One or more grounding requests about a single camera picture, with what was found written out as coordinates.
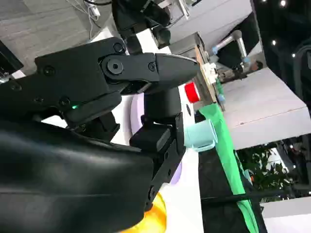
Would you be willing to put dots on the lilac plate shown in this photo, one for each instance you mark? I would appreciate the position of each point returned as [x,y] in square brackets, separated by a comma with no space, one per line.
[136,114]

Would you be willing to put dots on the black backdrop cloth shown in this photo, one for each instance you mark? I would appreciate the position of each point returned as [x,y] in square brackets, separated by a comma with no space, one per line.
[213,184]

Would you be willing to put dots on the green cloth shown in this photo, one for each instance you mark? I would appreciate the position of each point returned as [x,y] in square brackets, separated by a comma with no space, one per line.
[226,150]

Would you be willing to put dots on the black table grommet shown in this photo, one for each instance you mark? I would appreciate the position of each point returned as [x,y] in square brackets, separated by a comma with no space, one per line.
[188,109]

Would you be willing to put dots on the orange white toy bread roll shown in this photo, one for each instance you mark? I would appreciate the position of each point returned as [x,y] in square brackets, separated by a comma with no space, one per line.
[156,213]

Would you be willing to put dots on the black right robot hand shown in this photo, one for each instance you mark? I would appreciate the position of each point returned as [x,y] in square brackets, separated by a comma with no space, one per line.
[60,170]

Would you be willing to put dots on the pale green mug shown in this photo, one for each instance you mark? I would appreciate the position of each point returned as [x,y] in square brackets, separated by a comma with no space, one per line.
[199,136]

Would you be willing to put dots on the white power adapter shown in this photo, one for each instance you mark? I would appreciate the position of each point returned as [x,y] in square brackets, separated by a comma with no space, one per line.
[93,10]

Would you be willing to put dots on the green plants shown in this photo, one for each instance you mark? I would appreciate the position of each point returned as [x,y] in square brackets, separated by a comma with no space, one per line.
[264,170]

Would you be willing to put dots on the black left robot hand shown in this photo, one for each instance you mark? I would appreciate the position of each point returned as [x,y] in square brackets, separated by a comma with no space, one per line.
[136,14]

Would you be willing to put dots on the red cylinder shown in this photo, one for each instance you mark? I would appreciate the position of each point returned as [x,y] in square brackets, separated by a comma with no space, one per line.
[192,92]

